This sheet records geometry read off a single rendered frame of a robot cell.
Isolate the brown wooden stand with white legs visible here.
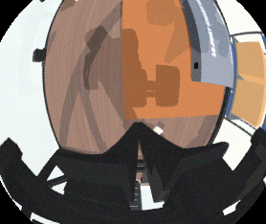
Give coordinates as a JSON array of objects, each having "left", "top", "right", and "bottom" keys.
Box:
[{"left": 122, "top": 0, "right": 224, "bottom": 119}]

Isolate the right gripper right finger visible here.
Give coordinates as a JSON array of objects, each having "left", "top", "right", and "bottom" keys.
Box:
[{"left": 138, "top": 122, "right": 230, "bottom": 203}]

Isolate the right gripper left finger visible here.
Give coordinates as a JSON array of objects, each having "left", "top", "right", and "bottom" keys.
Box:
[{"left": 53, "top": 123, "right": 139, "bottom": 205}]

